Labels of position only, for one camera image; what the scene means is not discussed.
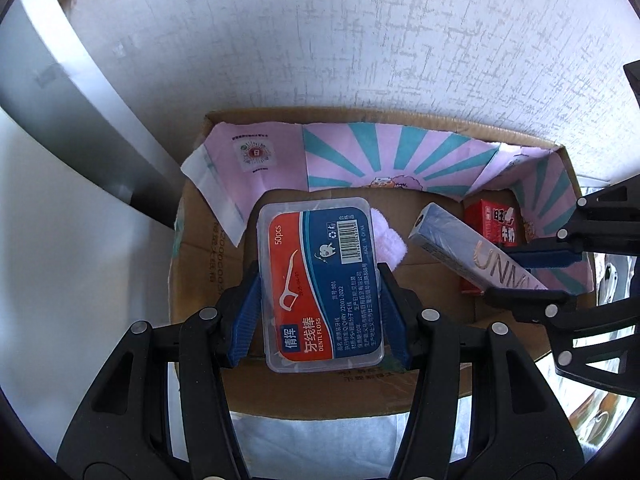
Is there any light blue floral blanket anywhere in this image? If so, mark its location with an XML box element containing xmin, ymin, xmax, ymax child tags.
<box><xmin>164</xmin><ymin>252</ymin><xmax>640</xmax><ymax>480</ymax></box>

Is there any white panel with grey edge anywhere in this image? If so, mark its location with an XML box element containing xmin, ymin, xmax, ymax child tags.
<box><xmin>0</xmin><ymin>0</ymin><xmax>187</xmax><ymax>411</ymax></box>

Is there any pink fluffy towel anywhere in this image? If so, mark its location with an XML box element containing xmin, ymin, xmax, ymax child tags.
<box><xmin>372</xmin><ymin>212</ymin><xmax>407</xmax><ymax>271</ymax></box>

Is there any pink teal striped paper liner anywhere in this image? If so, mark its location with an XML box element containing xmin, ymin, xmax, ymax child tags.
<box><xmin>180</xmin><ymin>122</ymin><xmax>594</xmax><ymax>295</ymax></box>

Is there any red cartoon print box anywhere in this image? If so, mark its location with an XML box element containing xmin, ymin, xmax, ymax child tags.
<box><xmin>459</xmin><ymin>198</ymin><xmax>526</xmax><ymax>294</ymax></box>

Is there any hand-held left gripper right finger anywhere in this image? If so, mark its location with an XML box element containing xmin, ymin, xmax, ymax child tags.
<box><xmin>377</xmin><ymin>262</ymin><xmax>586</xmax><ymax>480</ymax></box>

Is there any clear dental floss box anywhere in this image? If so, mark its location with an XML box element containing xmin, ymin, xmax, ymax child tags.
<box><xmin>257</xmin><ymin>196</ymin><xmax>386</xmax><ymax>374</ymax></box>

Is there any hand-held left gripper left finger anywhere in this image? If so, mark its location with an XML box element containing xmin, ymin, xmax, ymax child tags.
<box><xmin>56</xmin><ymin>263</ymin><xmax>263</xmax><ymax>480</ymax></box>

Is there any brown cardboard box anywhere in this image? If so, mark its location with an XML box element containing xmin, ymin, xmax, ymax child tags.
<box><xmin>167</xmin><ymin>107</ymin><xmax>599</xmax><ymax>419</ymax></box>

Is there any long blue-grey carton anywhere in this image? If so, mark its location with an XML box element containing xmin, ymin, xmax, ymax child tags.
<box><xmin>407</xmin><ymin>203</ymin><xmax>551</xmax><ymax>293</ymax></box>

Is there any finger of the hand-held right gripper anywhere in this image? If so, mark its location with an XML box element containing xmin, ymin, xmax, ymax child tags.
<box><xmin>482</xmin><ymin>284</ymin><xmax>640</xmax><ymax>396</ymax></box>
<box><xmin>499</xmin><ymin>174</ymin><xmax>640</xmax><ymax>273</ymax></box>

